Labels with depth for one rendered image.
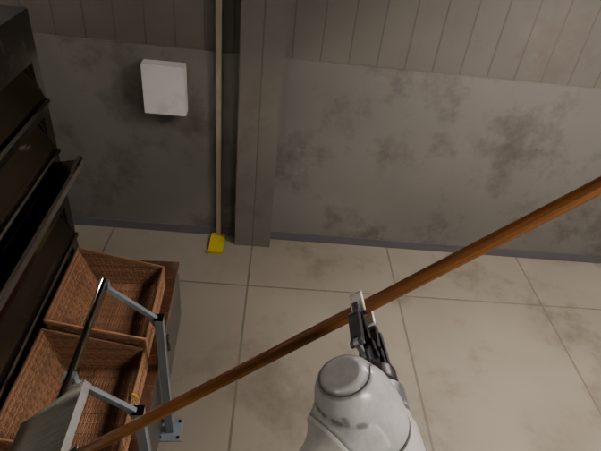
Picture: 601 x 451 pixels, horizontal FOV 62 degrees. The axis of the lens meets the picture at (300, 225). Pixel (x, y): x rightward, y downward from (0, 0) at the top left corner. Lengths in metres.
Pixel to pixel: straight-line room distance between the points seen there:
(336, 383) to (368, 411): 0.05
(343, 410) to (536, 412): 3.11
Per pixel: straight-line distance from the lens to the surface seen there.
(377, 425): 0.74
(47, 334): 2.67
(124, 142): 4.11
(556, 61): 4.09
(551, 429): 3.74
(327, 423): 0.73
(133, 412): 2.15
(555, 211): 1.05
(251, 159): 3.83
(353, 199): 4.19
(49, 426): 1.90
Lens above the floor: 2.73
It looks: 36 degrees down
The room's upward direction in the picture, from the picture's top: 7 degrees clockwise
